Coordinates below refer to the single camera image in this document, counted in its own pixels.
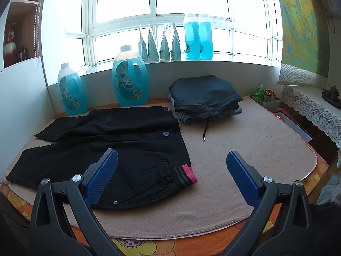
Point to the small blue detergent jug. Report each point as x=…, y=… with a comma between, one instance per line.
x=71, y=91

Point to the landscape painting scroll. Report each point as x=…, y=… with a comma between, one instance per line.
x=305, y=56

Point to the folded dark navy pants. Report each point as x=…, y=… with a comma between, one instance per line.
x=206, y=94

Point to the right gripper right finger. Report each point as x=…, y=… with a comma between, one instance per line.
x=293, y=231

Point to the red white ceramic jar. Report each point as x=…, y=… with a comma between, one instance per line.
x=9, y=47

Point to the tall blue bottle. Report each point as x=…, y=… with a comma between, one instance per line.
x=192, y=39
x=205, y=34

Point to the black pants pink waistband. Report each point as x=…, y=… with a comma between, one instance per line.
x=153, y=162

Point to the right tall blue bottle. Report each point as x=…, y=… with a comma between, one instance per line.
x=205, y=34

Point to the refill pouch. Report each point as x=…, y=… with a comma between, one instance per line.
x=175, y=53
x=164, y=53
x=142, y=47
x=152, y=47

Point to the wooden shelf cabinet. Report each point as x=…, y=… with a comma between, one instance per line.
x=25, y=13

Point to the white window frame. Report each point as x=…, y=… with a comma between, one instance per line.
x=247, y=31

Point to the orange floral bed sheet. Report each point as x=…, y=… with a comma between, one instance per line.
x=208, y=244

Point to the dark ornament on table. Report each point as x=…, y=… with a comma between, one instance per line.
x=332, y=97

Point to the white box with tins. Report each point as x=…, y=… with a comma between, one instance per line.
x=266, y=98

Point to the large blue detergent jug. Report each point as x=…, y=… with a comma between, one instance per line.
x=130, y=78

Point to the white lace tablecloth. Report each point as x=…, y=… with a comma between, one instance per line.
x=308, y=102

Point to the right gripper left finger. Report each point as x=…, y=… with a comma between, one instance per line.
x=50, y=232

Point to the folded grey pants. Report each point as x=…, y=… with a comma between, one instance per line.
x=200, y=115

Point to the left tall blue bottle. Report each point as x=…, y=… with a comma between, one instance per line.
x=192, y=39

